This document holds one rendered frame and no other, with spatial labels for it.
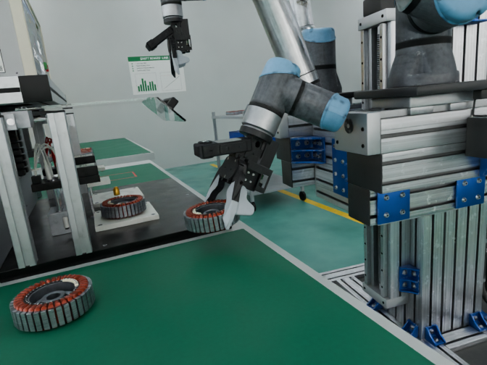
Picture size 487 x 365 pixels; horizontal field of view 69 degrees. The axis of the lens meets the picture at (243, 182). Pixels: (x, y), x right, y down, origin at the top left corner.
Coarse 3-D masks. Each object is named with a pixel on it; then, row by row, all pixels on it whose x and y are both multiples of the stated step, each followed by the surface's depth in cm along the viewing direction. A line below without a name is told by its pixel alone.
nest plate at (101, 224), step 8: (152, 208) 95; (96, 216) 93; (136, 216) 90; (144, 216) 89; (152, 216) 89; (96, 224) 86; (104, 224) 85; (112, 224) 85; (120, 224) 86; (128, 224) 87
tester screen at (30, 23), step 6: (24, 6) 75; (24, 12) 73; (30, 18) 84; (30, 24) 82; (30, 30) 79; (30, 36) 77; (36, 36) 90; (30, 42) 75; (36, 48) 85; (36, 60) 79
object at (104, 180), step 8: (80, 168) 84; (88, 168) 85; (96, 168) 86; (80, 176) 84; (88, 176) 85; (96, 176) 86; (32, 184) 81; (40, 184) 81; (48, 184) 82; (56, 184) 82; (80, 184) 84; (88, 184) 86; (96, 184) 86; (104, 184) 87; (56, 192) 83; (56, 200) 84
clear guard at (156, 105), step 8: (64, 104) 71; (72, 104) 71; (80, 104) 72; (88, 104) 72; (96, 104) 77; (104, 104) 83; (112, 104) 91; (144, 104) 98; (152, 104) 89; (160, 104) 81; (160, 112) 92; (168, 112) 84; (176, 112) 80; (168, 120) 96; (176, 120) 87; (184, 120) 81
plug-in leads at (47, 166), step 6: (36, 144) 81; (42, 144) 81; (48, 144) 81; (36, 150) 82; (42, 150) 82; (36, 156) 81; (42, 156) 82; (36, 162) 81; (48, 162) 85; (36, 168) 82; (48, 168) 82; (36, 174) 82; (48, 174) 83; (36, 180) 81; (48, 180) 83
